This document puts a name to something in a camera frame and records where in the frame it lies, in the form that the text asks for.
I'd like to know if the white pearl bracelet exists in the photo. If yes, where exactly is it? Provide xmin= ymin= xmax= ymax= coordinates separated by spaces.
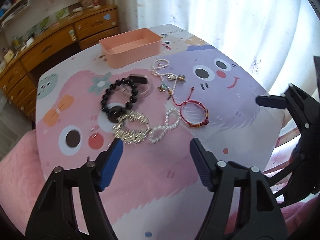
xmin=148 ymin=107 xmax=182 ymax=144

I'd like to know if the black bead bracelet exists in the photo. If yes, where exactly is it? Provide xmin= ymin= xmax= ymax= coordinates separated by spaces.
xmin=100 ymin=77 xmax=139 ymax=123

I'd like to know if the cartoon printed table mat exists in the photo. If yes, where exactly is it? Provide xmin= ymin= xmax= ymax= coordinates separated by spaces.
xmin=36 ymin=24 xmax=284 ymax=239

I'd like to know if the red string bracelet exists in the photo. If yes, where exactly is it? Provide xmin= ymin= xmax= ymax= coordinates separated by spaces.
xmin=171 ymin=87 xmax=209 ymax=128

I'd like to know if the pink plastic tray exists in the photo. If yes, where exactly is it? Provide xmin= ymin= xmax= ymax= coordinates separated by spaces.
xmin=99 ymin=28 xmax=161 ymax=69

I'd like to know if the pink fuzzy blanket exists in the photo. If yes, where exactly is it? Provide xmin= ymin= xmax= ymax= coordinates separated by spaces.
xmin=1 ymin=129 xmax=45 ymax=233

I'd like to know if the wooden desk with drawers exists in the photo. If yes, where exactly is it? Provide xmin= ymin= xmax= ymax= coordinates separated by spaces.
xmin=1 ymin=5 xmax=120 ymax=121

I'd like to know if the white patterned curtain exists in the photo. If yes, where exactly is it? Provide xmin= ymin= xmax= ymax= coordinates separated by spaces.
xmin=137 ymin=0 xmax=319 ymax=94

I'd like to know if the blue flower clip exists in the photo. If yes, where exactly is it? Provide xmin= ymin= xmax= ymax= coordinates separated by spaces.
xmin=158 ymin=82 xmax=170 ymax=92

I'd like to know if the long pearl necklace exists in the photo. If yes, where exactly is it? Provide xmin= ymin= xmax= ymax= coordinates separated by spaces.
xmin=151 ymin=58 xmax=188 ymax=101

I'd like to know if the round pearl brooch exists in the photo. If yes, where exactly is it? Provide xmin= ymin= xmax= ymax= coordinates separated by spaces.
xmin=168 ymin=74 xmax=177 ymax=81

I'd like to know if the silver chain bracelet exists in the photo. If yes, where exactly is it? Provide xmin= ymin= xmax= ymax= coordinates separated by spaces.
xmin=112 ymin=111 xmax=152 ymax=145

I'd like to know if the pink smart watch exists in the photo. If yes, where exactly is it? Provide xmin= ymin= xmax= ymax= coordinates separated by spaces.
xmin=121 ymin=74 xmax=152 ymax=99

